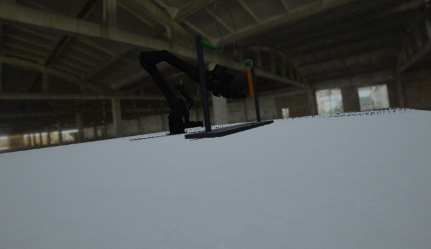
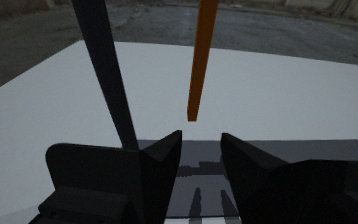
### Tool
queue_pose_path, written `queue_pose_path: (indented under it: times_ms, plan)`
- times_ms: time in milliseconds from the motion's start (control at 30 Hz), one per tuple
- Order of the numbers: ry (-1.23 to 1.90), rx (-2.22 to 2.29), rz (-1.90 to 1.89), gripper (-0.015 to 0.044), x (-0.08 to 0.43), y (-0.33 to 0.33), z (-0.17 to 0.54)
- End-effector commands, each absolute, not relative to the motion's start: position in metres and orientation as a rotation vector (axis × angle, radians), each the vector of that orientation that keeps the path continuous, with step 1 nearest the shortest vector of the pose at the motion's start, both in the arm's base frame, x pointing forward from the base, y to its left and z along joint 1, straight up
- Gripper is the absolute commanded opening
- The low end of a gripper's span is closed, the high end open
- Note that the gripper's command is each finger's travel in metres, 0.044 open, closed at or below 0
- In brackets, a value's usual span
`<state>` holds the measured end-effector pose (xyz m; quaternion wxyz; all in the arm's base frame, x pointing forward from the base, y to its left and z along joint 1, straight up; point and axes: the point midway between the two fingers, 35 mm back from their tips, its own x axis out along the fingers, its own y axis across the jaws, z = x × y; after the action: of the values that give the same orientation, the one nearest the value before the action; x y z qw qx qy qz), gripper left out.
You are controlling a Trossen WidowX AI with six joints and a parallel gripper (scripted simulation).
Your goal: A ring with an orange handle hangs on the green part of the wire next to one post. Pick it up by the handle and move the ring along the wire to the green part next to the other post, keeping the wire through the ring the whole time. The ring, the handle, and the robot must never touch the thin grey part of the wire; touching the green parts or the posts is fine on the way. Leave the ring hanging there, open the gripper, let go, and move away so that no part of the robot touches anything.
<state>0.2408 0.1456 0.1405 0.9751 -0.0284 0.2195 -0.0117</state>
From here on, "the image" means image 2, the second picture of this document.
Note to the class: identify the orange handle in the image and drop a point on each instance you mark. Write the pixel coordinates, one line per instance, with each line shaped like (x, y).
(205, 24)

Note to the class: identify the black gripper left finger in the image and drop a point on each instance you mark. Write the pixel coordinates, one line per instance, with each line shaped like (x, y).
(147, 176)

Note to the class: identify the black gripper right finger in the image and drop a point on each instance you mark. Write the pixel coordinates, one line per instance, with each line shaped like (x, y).
(268, 190)

